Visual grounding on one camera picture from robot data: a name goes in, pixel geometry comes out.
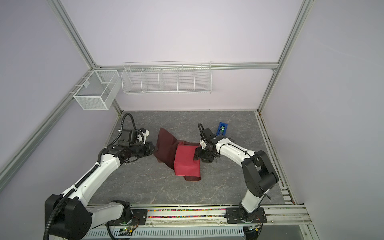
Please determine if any dark red wrapping paper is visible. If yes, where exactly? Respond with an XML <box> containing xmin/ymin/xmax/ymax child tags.
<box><xmin>154</xmin><ymin>128</ymin><xmax>201</xmax><ymax>182</ymax></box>

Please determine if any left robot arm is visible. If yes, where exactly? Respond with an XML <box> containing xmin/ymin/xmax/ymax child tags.
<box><xmin>43</xmin><ymin>126</ymin><xmax>156</xmax><ymax>240</ymax></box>

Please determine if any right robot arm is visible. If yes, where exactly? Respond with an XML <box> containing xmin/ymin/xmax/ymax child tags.
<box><xmin>194</xmin><ymin>123</ymin><xmax>279</xmax><ymax>223</ymax></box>

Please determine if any blue tape dispenser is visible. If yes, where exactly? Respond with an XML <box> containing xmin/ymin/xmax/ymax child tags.
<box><xmin>216</xmin><ymin>122</ymin><xmax>228</xmax><ymax>136</ymax></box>

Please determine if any small white mesh basket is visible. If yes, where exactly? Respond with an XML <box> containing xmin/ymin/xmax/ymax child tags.
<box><xmin>74</xmin><ymin>70</ymin><xmax>122</xmax><ymax>111</ymax></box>

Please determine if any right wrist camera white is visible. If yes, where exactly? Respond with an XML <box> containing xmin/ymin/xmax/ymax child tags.
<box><xmin>200</xmin><ymin>141</ymin><xmax>207</xmax><ymax>149</ymax></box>

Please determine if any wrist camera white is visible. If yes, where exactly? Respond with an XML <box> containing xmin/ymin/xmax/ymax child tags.
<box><xmin>137</xmin><ymin>128</ymin><xmax>150</xmax><ymax>145</ymax></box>
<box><xmin>200</xmin><ymin>141</ymin><xmax>207</xmax><ymax>149</ymax></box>

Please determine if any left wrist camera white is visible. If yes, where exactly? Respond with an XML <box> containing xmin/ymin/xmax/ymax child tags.
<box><xmin>137</xmin><ymin>128</ymin><xmax>150</xmax><ymax>145</ymax></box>

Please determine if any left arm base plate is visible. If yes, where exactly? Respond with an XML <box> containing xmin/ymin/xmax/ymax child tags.
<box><xmin>108</xmin><ymin>209</ymin><xmax>148</xmax><ymax>226</ymax></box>

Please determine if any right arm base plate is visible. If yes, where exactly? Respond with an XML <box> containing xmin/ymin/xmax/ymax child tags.
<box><xmin>225</xmin><ymin>207</ymin><xmax>267</xmax><ymax>224</ymax></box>

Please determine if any aluminium front rail frame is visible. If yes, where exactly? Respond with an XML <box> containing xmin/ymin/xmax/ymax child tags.
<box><xmin>53</xmin><ymin>204</ymin><xmax>320</xmax><ymax>240</ymax></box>

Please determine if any long white wire basket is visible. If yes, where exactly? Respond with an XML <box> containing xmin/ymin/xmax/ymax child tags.
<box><xmin>122</xmin><ymin>61</ymin><xmax>213</xmax><ymax>94</ymax></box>

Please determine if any white slotted cable duct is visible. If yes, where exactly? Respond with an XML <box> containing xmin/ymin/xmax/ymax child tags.
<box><xmin>83</xmin><ymin>226</ymin><xmax>245</xmax><ymax>240</ymax></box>

